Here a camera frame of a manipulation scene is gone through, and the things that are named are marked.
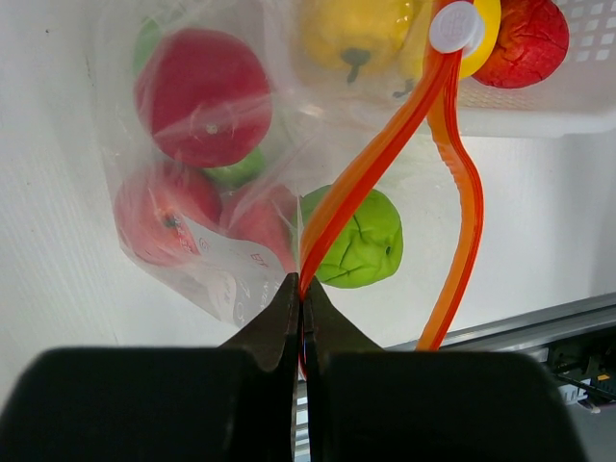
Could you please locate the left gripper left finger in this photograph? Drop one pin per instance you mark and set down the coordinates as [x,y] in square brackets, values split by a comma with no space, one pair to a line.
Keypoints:
[234,402]

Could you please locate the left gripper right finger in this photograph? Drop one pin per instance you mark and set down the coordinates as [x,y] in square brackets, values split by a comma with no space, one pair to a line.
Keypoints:
[369,404]

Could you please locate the green lime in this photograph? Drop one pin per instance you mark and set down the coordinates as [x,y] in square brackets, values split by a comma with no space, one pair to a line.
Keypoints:
[369,248]

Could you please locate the pink peach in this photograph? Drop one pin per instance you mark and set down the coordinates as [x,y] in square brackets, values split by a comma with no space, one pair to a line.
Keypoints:
[262,216]

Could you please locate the red apple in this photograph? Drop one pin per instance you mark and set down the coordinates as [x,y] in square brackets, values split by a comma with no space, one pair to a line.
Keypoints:
[151,208]
[204,96]

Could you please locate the clear zip top bag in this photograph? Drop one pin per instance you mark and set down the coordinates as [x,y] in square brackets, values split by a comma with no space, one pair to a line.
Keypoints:
[186,82]

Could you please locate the white zipper slider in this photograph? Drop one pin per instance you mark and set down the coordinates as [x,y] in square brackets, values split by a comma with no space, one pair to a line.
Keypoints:
[457,27]

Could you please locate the yellow pepper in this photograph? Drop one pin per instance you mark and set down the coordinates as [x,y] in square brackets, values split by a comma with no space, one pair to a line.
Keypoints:
[351,42]

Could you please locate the white plastic basket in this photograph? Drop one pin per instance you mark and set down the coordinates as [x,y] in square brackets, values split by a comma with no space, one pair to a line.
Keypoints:
[578,98]

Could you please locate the red wrinkled fruit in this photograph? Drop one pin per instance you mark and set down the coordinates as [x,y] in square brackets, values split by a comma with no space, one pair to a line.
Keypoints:
[532,43]

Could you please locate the yellow pear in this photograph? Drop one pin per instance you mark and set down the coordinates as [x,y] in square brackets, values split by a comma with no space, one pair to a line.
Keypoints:
[490,13]

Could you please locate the aluminium mounting rail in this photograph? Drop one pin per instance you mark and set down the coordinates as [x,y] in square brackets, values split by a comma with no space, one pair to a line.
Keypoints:
[574,343]

